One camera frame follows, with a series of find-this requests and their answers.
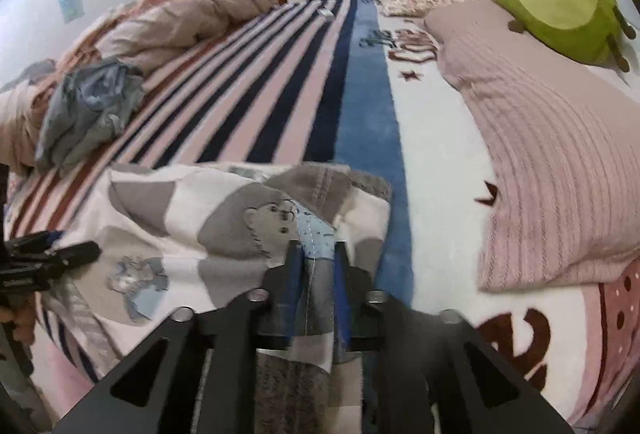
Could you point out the pink checked duvet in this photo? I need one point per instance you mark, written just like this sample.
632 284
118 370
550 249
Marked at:
147 35

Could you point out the striped plush bed blanket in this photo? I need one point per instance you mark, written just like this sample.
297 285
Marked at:
292 87

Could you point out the pink polka dot blanket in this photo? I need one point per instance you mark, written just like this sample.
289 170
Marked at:
612 342

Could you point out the person's left hand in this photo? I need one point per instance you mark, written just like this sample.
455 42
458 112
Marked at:
23 316

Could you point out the blue wall poster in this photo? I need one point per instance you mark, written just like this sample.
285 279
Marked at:
71 10

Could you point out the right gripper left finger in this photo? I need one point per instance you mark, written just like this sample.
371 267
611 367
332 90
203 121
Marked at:
196 372

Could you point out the grey blue crumpled garment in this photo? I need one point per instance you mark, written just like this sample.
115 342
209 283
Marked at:
92 105

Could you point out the pink ribbed pillow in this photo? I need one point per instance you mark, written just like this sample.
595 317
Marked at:
564 147

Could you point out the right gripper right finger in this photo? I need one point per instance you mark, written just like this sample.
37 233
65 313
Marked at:
435 373

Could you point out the bear print pyjama pants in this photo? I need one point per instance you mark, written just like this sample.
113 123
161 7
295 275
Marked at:
197 236

